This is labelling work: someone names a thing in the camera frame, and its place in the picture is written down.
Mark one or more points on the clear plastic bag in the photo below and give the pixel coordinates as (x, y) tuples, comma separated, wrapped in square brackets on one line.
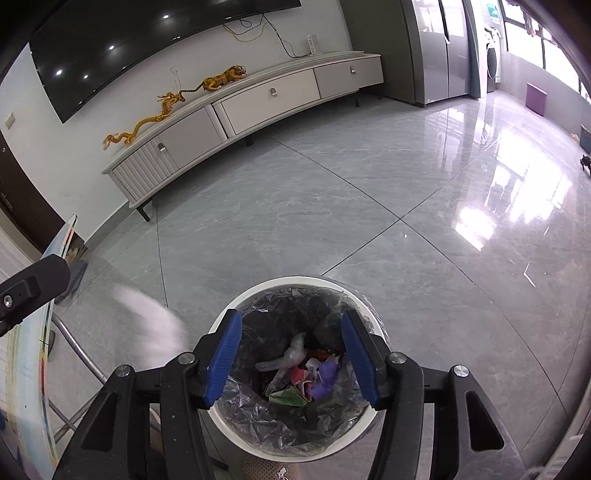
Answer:
[(288, 357)]

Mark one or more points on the white television cabinet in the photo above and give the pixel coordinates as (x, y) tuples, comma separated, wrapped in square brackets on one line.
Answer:
[(240, 120)]

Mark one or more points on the grey double-door refrigerator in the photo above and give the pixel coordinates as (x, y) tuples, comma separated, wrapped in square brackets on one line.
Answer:
[(438, 50)]

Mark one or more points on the beige patterned slipper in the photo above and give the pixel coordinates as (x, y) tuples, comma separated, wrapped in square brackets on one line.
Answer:
[(277, 468)]

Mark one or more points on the white trash bin with liner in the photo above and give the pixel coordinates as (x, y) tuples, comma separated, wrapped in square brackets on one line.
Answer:
[(295, 429)]

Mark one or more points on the wall light switch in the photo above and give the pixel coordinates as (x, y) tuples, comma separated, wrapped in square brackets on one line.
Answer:
[(10, 121)]

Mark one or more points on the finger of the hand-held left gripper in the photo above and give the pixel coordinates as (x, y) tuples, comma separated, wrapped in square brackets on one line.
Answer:
[(32, 286)]

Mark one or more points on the small black floor object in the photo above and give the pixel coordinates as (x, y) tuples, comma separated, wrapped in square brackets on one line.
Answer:
[(586, 162)]

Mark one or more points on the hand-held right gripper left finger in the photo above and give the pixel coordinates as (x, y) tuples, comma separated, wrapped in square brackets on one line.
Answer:
[(224, 362)]

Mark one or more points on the red snack packet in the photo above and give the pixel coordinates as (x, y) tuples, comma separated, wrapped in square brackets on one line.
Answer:
[(302, 376)]

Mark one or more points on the wall-mounted black television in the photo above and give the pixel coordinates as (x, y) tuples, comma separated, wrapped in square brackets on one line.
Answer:
[(152, 50)]

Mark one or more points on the dark brown door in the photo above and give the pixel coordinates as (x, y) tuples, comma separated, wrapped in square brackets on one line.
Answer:
[(27, 203)]

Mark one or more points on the white power strip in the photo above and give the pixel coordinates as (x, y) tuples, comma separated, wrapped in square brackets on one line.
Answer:
[(311, 45)]

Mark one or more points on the purple wrapper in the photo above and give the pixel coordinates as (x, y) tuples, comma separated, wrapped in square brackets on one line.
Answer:
[(325, 378)]

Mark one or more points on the golden dragon figurine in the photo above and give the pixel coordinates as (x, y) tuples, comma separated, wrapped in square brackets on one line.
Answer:
[(147, 120)]

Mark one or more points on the purple stool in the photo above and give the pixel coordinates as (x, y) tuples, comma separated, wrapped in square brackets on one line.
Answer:
[(536, 98)]

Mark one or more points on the green wrapper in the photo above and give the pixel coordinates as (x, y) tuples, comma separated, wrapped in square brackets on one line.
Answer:
[(287, 397)]

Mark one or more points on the golden tiger figurine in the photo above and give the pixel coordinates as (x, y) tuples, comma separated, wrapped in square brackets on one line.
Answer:
[(224, 78)]

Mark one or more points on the white washing machine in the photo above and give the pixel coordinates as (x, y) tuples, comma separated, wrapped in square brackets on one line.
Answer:
[(492, 57)]

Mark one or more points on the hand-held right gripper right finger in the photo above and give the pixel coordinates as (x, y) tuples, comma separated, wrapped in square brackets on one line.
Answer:
[(362, 360)]

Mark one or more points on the white falling tissue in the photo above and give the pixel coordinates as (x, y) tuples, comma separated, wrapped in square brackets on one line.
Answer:
[(154, 325)]

